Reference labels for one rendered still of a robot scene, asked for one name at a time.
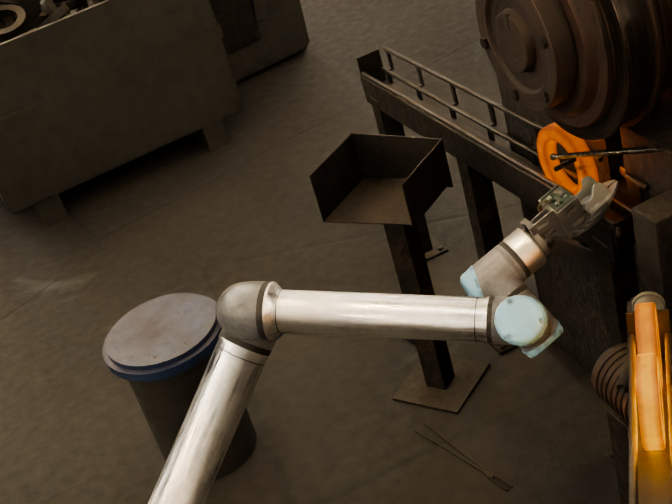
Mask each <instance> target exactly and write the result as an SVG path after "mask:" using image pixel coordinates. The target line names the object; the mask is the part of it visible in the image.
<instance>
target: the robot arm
mask: <svg viewBox="0 0 672 504"><path fill-rule="evenodd" d="M617 187H618V181H617V180H615V179H614V180H610V181H607V182H604V183H600V182H597V181H596V180H595V179H593V178H592V177H591V176H585V177H584V178H583V179H582V188H581V190H580V192H578V193H577V194H576V195H573V194H572V193H570V192H569V191H567V190H566V189H564V188H563V187H561V186H559V185H558V184H557V185H556V186H555V187H553V188H552V189H551V190H550V191H549V192H547V193H546V194H545V195H544V196H543V197H541V198H540V199H539V200H538V201H539V203H540V204H539V205H541V206H542V211H539V210H538V207H539V205H538V206H537V210H538V211H539V214H538V215H537V216H535V217H534V218H533V219H532V220H531V221H528V220H527V219H526V218H525V219H523V220H522V221H521V222H520V223H521V225H522V226H523V228H524V229H523V230H522V229H519V228H517V229H516V230H515V231H513V232H512V233H511V234H510V235H509V236H507V237H506V238H505V239H504V240H503V241H501V242H500V243H499V244H498V245H497V246H495V247H494V248H493V249H492V250H491V251H489V252H488V253H487V254H486V255H485V256H483V257H482V258H481V259H480V260H479V261H477V262H476V263H475V264H474V265H473V266H472V265H471V266H470V268H469V269H468V270H467V271H466V272H465V273H463V274H462V275H461V277H460V283H461V285H462V287H463V289H464V291H465V292H466V294H467V295H468V296H442V295H414V294H386V293H359V292H331V291H304V290H282V289H281V287H280V286H279V285H278V284H277V283H276V282H265V281H249V282H240V283H236V284H234V285H231V286H230V287H228V288H227V289H226V290H225V291H224V292H223V293H222V294H221V296H220V297H219V300H218V302H217V307H216V315H217V320H218V322H219V324H220V326H221V327H222V329H221V332H220V334H219V339H218V342H217V344H216V346H215V349H214V351H213V353H212V356H211V358H210V360H209V363H208V365H207V367H206V370H205V372H204V374H203V377H202V379H201V381H200V384H199V386H198V388H197V391H196V393H195V395H194V398H193V400H192V402H191V405H190V407H189V409H188V412H187V414H186V416H185V419H184V421H183V423H182V426H181V428H180V430H179V433H178V435H177V437H176V440H175V442H174V444H173V446H172V449H171V451H170V453H169V456H168V458H167V460H166V463H165V465H164V467H163V470H162V472H161V474H160V477H159V479H158V481H157V484H156V486H155V488H154V491H153V493H152V495H151V498H150V500H149V502H148V504H205V501H206V499H207V497H208V494H209V492H210V490H211V487H212V485H213V483H214V481H215V478H216V476H217V474H218V471H219V469H220V467H221V464H222V462H223V460H224V457H225V455H226V453H227V450H228V448H229V446H230V443H231V441H232V439H233V436H234V434H235V432H236V429H237V427H238V425H239V422H240V420H241V418H242V415H243V413H244V411H245V408H246V406H247V404H248V401H249V399H250V397H251V394H252V392H253V390H254V388H255V385H256V383H257V381H258V378H259V376H260V374H261V371H262V369H263V367H264V364H265V362H266V360H267V358H268V357H269V356H270V353H271V351H272V349H273V347H274V344H275V342H276V340H278V339H279V338H281V337H282V336H283V335H284V334H285V333H293V334H315V335H337V336H358V337H380V338H401V339H423V340H444V341H466V342H484V343H487V344H503V345H516V346H519V347H520V348H521V349H522V352H523V353H524V354H526V355H527V356H528V357H529V358H534V357H535V356H537V355H538V354H539V353H540V352H542V351H543V350H544V349H545V348H546V347H547V346H549V345H550V344H551V343H552V342H553V341H554V340H556V339H557V338H558V337H559V336H560V335H561V334H562V333H563V327H562V326H561V325H560V322H559V321H558V320H557V319H555V318H554V316H553V315H552V314H551V313H550V312H549V311H548V310H547V309H546V307H545V306H544V305H543V304H542V303H541V302H540V301H539V300H538V299H537V297H536V296H535V295H534V294H533V293H532V292H531V291H530V290H529V289H528V287H527V286H526V285H525V284H524V283H523V282H524V281H525V280H526V279H527V278H528V277H529V276H531V275H532V274H533V273H534V272H535V271H537V270H538V269H539V268H540V267H541V266H543V265H544V264H545V263H546V262H547V260H546V256H547V255H548V254H549V253H550V249H551V250H554V251H557V252H560V253H563V254H566V255H569V256H572V257H574V258H575V259H578V260H583V261H586V262H590V261H591V260H592V258H593V256H594V254H595V253H594V251H592V250H591V249H590V248H589V247H588V245H587V244H585V243H583V242H577V241H575V240H572V239H571V238H572V237H577V236H578V235H580V234H581V233H583V232H584V231H588V229H589V228H591V227H592V226H594V225H595V224H597V223H598V222H599V221H600V220H601V219H602V217H603V216H604V214H605V213H606V211H607V210H608V208H609V205H610V203H611V202H612V200H613V198H614V195H615V193H616V190H617ZM553 190H554V191H553ZM552 191H553V192H552ZM547 195H548V196H547ZM546 196H547V197H546ZM583 209H585V211H587V213H584V211H583ZM569 238H570V239H569Z"/></svg>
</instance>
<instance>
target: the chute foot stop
mask: <svg viewBox="0 0 672 504"><path fill-rule="evenodd" d="M356 60H357V63H358V67H359V70H360V74H361V72H363V71H364V72H365V73H367V74H369V75H371V76H372V77H374V78H376V79H378V80H379V81H381V82H384V81H386V80H387V78H386V74H385V72H383V71H381V70H380V68H381V67H383V63H382V60H381V56H380V53H379V49H376V50H374V51H372V52H369V53H367V54H364V55H362V56H360V57H357V58H356Z"/></svg>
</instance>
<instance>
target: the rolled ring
mask: <svg viewBox="0 0 672 504"><path fill-rule="evenodd" d="M557 142H558V143H559V144H561V145H562V146H563V147H564V148H565V150H566V151H567V152H568V153H573V152H584V151H590V149H589V147H588V146H587V144H586V142H585V141H584V140H583V139H580V138H578V137H576V136H574V135H572V134H570V133H568V132H567V131H565V130H564V129H562V128H561V127H560V126H559V125H557V124H556V123H555V122H554V123H552V124H549V125H547V126H545V127H543V128H542V129H541V130H540V131H539V133H538V136H537V152H538V157H539V161H540V164H541V167H542V169H543V171H544V174H545V176H546V177H548V178H549V179H551V180H553V181H555V182H556V183H558V184H560V185H561V186H563V187H565V188H566V189H568V190H569V191H571V192H572V193H573V194H575V195H576V194H577V193H578V192H580V190H581V188H582V179H583V178H584V177H585V176H591V177H592V178H593V179H595V180H596V181H597V182H599V176H598V170H597V167H596V163H595V160H594V158H593V157H582V158H576V159H577V161H576V162H574V165H575V168H576V171H577V175H578V185H577V184H575V183H574V182H573V181H572V180H571V179H570V178H569V177H568V176H567V174H566V173H565V171H564V169H563V168H562V169H561V170H559V171H557V172H556V171H555V170H554V167H556V166H557V165H559V164H561V163H560V161H559V159H556V160H554V161H553V160H551V159H550V155H551V154H552V153H555V154H557V147H556V145H557Z"/></svg>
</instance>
